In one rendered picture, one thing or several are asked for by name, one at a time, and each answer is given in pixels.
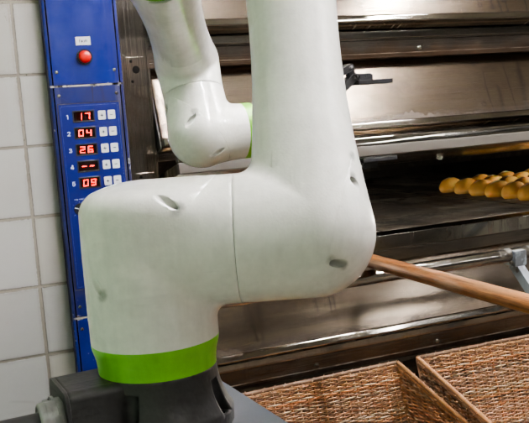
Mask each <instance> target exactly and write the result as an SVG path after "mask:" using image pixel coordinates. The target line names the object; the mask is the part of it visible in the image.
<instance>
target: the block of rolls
mask: <svg viewBox="0 0 529 423"><path fill-rule="evenodd" d="M439 190H440V191H441V192H442V193H451V192H455V194H459V195H460V194H470V195H471V196H487V197H503V198H504V199H517V198H518V199H519V200H520V201H529V169H527V170H525V171H522V172H517V173H514V172H511V171H502V172H500V173H499V174H498V175H485V174H480V175H476V176H474V177H473V178H472V179H471V178H464V179H462V180H460V179H458V178H455V177H448V178H446V179H444V180H443V181H442V182H441V184H440V186H439Z"/></svg>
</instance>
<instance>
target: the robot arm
mask: <svg viewBox="0 0 529 423"><path fill-rule="evenodd" d="M131 2H132V3H133V5H134V6H135V8H136V10H137V11H138V13H139V16H140V17H141V19H142V21H143V23H144V26H145V28H146V30H147V33H148V36H149V40H150V43H151V46H152V50H153V55H154V63H155V72H156V75H157V77H158V80H159V84H160V89H161V91H162V95H163V98H164V105H165V116H166V124H167V133H168V141H169V145H170V148H171V150H172V151H173V153H174V154H175V156H176V157H177V158H178V159H179V160H180V161H182V162H183V163H185V164H186V165H190V166H192V167H196V168H207V167H212V166H214V165H218V164H221V163H223V162H227V161H231V160H236V159H249V158H251V162H250V165H249V167H248V168H247V169H246V170H245V171H243V172H241V173H236V174H225V175H196V176H184V177H171V178H159V179H147V180H131V181H126V182H122V183H118V184H116V185H110V186H108V187H105V188H103V189H101V190H99V191H95V192H93V193H91V194H90V195H89V196H87V197H86V198H85V199H84V201H83V202H82V204H81V206H80V208H79V212H78V220H79V230H80V241H81V259H82V268H83V276H84V285H85V294H86V310H87V319H88V324H89V332H90V341H91V348H92V352H93V355H94V357H95V359H96V362H97V368H95V369H91V370H87V371H83V372H79V373H71V374H67V375H62V376H58V377H54V378H50V396H49V397H48V399H43V400H42V402H39V403H38V404H37V405H36V406H35V413H34V414H30V415H23V416H20V417H15V418H11V419H7V420H0V423H232V421H233V418H234V402H233V398H232V397H231V396H230V394H229V393H228V392H227V390H226V389H225V387H224V385H223V382H222V380H221V378H220V374H219V372H218V368H217V340H218V336H219V329H218V318H217V314H218V311H219V309H220V308H221V307H222V306H224V305H226V304H232V303H245V302H257V301H270V300H294V299H306V298H317V297H324V296H328V295H333V294H335V293H338V292H339V291H341V290H344V289H345V288H347V287H348V286H350V285H351V284H352V283H353V282H354V281H355V280H356V279H357V278H358V277H359V276H360V275H361V274H362V273H363V272H364V271H365V269H366V267H367V266H368V264H369V261H370V260H371V257H372V255H373V252H374V246H375V241H376V226H375V220H374V214H373V211H372V207H371V204H370V201H369V195H368V191H367V188H366V184H365V182H364V175H363V171H362V170H363V169H370V168H376V167H378V161H385V160H393V159H397V155H381V156H373V157H364V158H360V157H359V153H358V150H357V145H356V143H355V139H354V131H353V127H352V123H351V117H350V113H349V108H348V98H347V93H346V91H347V90H348V89H349V88H350V87H351V86H359V85H373V84H385V83H392V82H393V78H390V79H375V80H373V74H371V73H364V74H357V73H355V71H354V65H353V64H346V65H343V64H342V57H341V50H340V43H339V33H338V14H337V1H336V0H246V6H247V14H248V22H249V42H250V54H251V71H252V102H246V103H230V102H228V101H227V99H226V97H225V94H224V90H223V83H222V77H221V71H220V65H219V57H218V53H217V49H216V47H215V45H214V43H213V42H212V39H211V37H210V35H209V33H208V30H207V26H206V22H205V19H204V15H203V11H202V0H131ZM345 75H346V77H345V78H344V76H345Z"/></svg>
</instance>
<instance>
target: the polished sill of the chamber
mask: <svg viewBox="0 0 529 423"><path fill-rule="evenodd" d="M526 229H529V211H526V212H520V213H514V214H508V215H501V216H495V217H483V218H477V219H471V220H464V221H458V222H446V223H440V224H434V225H427V226H421V227H410V228H403V229H397V230H391V231H384V232H377V233H376V241H375V246H374V252H376V251H382V250H388V249H394V248H405V247H410V246H416V245H423V244H429V243H439V242H445V241H451V240H457V239H463V238H473V237H479V236H485V235H491V234H497V233H503V232H514V231H520V230H526Z"/></svg>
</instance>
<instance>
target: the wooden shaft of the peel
mask: <svg viewBox="0 0 529 423"><path fill-rule="evenodd" d="M366 268H370V269H375V270H378V271H381V272H384V273H387V274H393V275H395V276H399V277H401V278H405V279H410V280H413V281H416V282H419V283H423V284H425V285H430V286H433V287H437V288H439V289H443V290H448V291H451V292H454V293H457V294H460V295H466V296H468V297H472V298H475V299H478V300H482V301H486V302H489V303H492V304H495V305H498V306H504V307H506V308H510V309H512V310H516V311H521V312H524V313H527V314H529V294H527V293H524V292H520V291H517V290H511V289H507V288H504V287H500V286H497V285H491V284H488V283H485V282H481V281H478V280H474V279H468V278H464V277H461V276H457V275H454V274H448V273H445V272H442V271H438V270H435V269H429V268H425V267H422V266H418V265H415V264H409V263H405V262H402V261H399V260H395V259H392V258H386V257H382V256H379V255H375V254H373V255H372V257H371V260H370V261H369V264H368V266H367V267H366Z"/></svg>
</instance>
